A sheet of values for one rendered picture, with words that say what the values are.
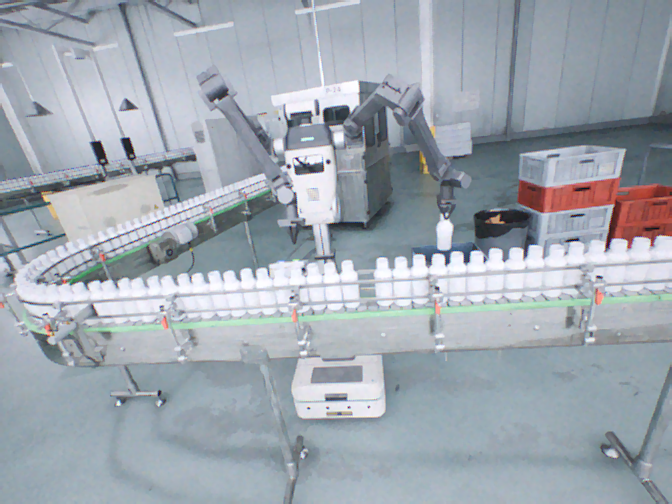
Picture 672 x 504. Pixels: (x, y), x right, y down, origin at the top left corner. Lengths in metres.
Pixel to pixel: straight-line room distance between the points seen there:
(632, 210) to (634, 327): 2.38
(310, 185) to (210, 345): 0.83
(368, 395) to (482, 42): 12.80
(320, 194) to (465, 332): 0.89
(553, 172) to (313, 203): 2.09
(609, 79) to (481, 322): 14.51
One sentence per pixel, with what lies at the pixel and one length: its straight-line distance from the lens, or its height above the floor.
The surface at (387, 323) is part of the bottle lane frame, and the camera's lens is 1.13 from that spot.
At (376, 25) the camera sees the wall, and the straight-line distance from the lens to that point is 13.25.
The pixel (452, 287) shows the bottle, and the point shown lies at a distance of 1.12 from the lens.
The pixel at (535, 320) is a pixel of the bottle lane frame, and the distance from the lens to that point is 1.24.
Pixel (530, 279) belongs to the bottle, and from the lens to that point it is 1.19.
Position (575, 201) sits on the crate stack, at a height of 0.73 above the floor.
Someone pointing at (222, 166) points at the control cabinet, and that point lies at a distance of 7.07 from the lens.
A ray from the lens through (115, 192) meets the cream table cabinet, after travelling 5.06.
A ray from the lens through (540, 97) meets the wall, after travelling 14.38.
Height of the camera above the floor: 1.62
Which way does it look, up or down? 22 degrees down
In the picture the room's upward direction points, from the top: 8 degrees counter-clockwise
